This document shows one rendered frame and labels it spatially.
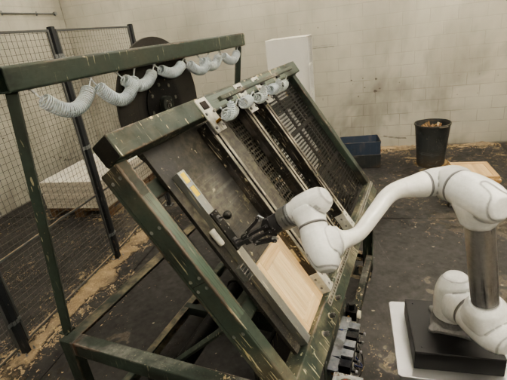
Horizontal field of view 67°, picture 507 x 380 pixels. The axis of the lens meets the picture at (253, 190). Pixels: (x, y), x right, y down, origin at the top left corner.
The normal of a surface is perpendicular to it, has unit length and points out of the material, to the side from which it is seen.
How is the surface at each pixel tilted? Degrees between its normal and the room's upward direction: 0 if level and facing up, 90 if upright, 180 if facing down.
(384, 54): 90
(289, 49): 90
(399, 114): 90
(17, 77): 90
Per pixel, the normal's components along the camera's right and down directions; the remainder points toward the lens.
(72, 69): 0.91, 0.05
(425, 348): -0.10, -0.92
